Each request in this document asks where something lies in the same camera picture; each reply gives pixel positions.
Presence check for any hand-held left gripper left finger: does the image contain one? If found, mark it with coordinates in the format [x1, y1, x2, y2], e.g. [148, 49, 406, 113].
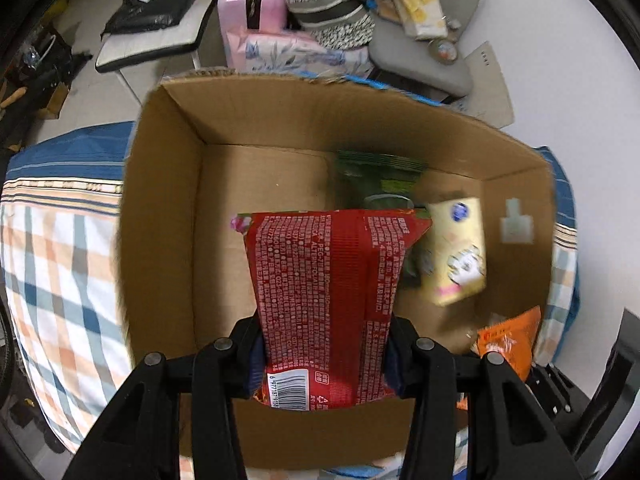
[61, 313, 264, 480]

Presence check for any white chair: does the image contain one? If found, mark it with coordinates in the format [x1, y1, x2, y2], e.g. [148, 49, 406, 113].
[95, 0, 228, 73]

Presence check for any cardboard box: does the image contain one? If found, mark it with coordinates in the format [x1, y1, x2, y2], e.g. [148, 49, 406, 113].
[115, 67, 557, 472]

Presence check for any flat cardboard sheet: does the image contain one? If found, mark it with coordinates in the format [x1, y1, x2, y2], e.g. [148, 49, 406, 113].
[450, 41, 516, 128]

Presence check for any pink suitcase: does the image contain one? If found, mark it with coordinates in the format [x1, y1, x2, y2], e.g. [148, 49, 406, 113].
[217, 0, 287, 68]

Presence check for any red snack packet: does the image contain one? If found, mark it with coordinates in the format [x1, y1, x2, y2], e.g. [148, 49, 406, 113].
[230, 208, 433, 412]

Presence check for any yellow snack bag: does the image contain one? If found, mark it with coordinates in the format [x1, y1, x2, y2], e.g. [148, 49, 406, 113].
[387, 0, 448, 41]

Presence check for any grey chair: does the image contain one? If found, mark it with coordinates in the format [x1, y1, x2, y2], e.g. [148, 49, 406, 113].
[367, 0, 485, 98]

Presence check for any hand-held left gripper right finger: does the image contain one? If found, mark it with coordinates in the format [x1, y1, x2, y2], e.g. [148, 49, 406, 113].
[382, 313, 587, 480]

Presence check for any plaid bed sheet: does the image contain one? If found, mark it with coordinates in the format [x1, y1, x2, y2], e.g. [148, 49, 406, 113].
[0, 121, 137, 456]

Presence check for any floral tissue pack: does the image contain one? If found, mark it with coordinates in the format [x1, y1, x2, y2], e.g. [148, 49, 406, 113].
[226, 27, 373, 78]

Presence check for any yellow tissue packet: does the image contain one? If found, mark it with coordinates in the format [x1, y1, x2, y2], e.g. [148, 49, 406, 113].
[419, 197, 488, 307]

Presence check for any orange snack packet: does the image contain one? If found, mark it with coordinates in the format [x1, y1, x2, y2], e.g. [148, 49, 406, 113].
[456, 305, 543, 410]

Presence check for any green snack packet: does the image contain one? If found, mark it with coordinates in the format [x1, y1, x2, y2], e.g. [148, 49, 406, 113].
[334, 149, 427, 291]

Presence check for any round glass ball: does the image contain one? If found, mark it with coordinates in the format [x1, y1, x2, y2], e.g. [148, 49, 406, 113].
[429, 39, 458, 64]

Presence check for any black white patterned bag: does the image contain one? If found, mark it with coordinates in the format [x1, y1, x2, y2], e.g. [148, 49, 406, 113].
[272, 0, 383, 52]

